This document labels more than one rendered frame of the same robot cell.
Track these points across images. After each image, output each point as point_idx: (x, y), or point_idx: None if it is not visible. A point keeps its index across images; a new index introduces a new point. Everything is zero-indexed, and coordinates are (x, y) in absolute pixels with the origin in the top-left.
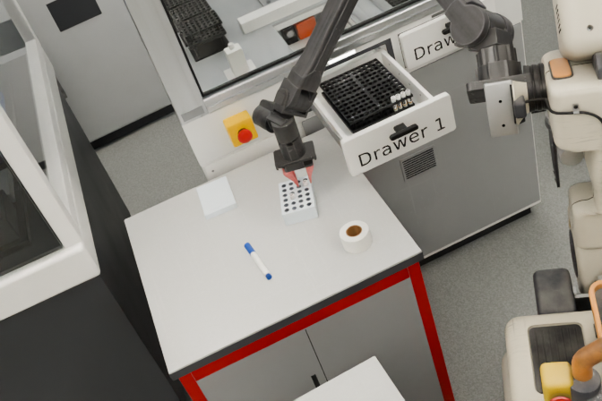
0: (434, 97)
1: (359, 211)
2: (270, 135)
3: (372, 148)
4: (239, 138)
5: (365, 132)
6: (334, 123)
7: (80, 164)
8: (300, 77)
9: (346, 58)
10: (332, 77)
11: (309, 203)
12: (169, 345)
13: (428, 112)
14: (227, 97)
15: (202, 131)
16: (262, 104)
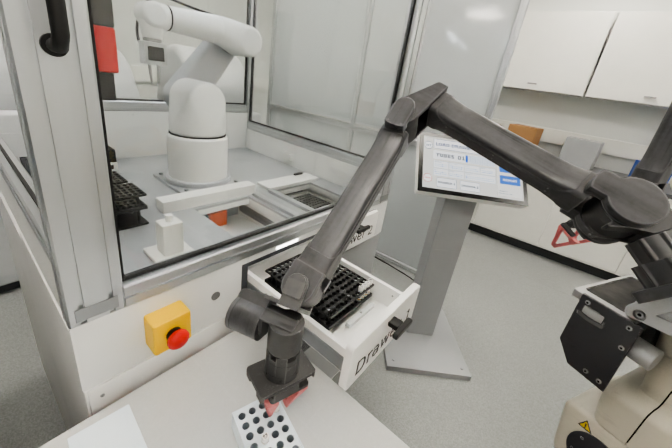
0: (410, 287)
1: (357, 443)
2: (198, 331)
3: (369, 349)
4: (171, 343)
5: (371, 332)
6: (308, 317)
7: None
8: (327, 258)
9: (290, 245)
10: (272, 263)
11: (293, 446)
12: None
13: (407, 303)
14: (160, 282)
15: (106, 335)
16: (243, 295)
